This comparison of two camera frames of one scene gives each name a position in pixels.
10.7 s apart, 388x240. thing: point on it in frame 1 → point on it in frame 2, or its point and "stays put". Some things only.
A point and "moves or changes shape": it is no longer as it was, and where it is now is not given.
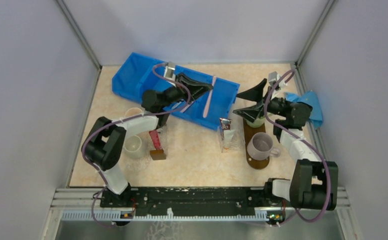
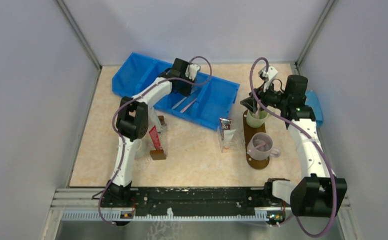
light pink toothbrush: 209,98 → 251,150
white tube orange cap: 228,135 stays put
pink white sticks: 185,108 moves or changes shape
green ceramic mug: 258,122 stays put
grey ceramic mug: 260,146 stays put
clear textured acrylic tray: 232,141 stays put
